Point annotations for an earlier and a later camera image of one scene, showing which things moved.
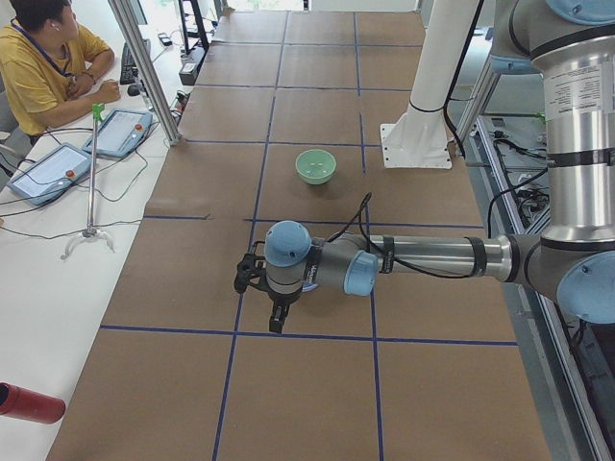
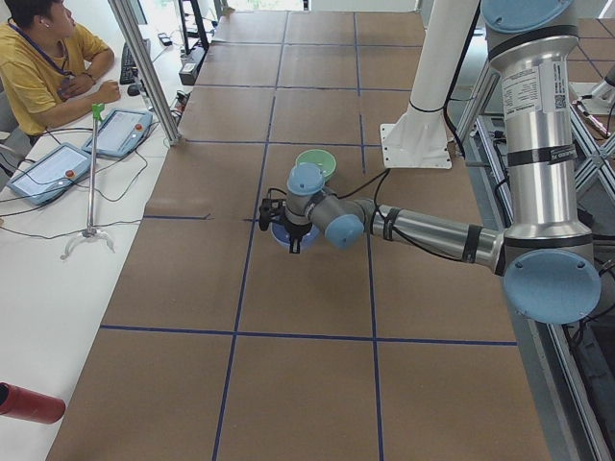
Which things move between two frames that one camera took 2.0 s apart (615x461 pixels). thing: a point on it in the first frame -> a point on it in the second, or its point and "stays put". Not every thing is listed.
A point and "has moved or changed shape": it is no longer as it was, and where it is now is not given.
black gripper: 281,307 -> 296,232
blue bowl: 308,286 has moved or changed shape
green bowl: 315,166 stays put
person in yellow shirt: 48,67 stays put
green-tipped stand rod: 91,230 stays put
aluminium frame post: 138,48 stays put
